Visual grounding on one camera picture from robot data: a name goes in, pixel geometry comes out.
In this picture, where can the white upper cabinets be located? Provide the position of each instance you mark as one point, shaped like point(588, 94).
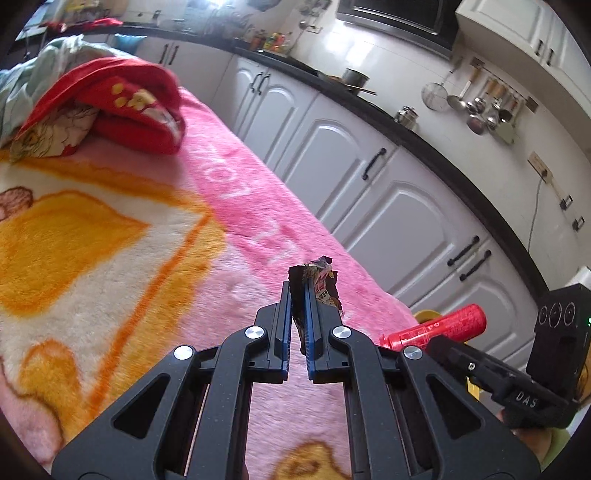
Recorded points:
point(528, 40)

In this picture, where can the red cylindrical wrapper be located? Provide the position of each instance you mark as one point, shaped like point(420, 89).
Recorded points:
point(461, 326)

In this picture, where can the purple dark candy wrapper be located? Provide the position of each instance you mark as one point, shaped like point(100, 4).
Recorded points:
point(324, 278)

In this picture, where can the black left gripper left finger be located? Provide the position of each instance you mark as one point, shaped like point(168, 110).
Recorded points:
point(188, 417)

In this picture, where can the steel teapot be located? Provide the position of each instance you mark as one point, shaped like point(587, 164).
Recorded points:
point(406, 117)

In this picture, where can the black cooking pot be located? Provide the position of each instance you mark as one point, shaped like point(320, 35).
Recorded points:
point(356, 82)

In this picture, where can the light blue cloth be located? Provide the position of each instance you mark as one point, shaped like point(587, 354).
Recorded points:
point(23, 85)

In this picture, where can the white cabinets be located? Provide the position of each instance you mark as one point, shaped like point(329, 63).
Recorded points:
point(528, 40)
point(398, 219)

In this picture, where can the hanging green spatula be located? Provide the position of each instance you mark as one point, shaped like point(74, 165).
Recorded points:
point(506, 126)

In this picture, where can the white electric kettle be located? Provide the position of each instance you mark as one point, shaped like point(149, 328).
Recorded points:
point(582, 276)

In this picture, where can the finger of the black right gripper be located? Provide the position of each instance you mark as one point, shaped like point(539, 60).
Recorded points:
point(462, 360)

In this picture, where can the red folded cloth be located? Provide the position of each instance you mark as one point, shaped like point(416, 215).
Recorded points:
point(130, 102)

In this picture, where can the person's right hand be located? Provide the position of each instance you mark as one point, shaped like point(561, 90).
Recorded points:
point(548, 443)

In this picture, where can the wall power socket strip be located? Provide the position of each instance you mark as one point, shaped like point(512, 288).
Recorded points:
point(540, 167)

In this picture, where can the black range hood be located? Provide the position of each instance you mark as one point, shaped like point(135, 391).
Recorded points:
point(431, 24)

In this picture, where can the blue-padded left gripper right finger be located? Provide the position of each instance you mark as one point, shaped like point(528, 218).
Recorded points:
point(407, 417)

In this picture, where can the yellow rimmed black trash bin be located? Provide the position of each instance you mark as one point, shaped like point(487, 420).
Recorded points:
point(424, 316)

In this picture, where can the hanging steel ladle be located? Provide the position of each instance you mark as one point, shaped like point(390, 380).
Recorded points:
point(457, 102)

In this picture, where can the black countertop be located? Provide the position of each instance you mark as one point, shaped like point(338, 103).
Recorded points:
point(383, 122)

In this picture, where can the pink cartoon fleece blanket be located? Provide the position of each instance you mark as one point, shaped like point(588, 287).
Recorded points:
point(110, 258)

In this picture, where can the white lower cabinets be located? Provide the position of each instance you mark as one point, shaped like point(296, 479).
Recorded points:
point(398, 219)

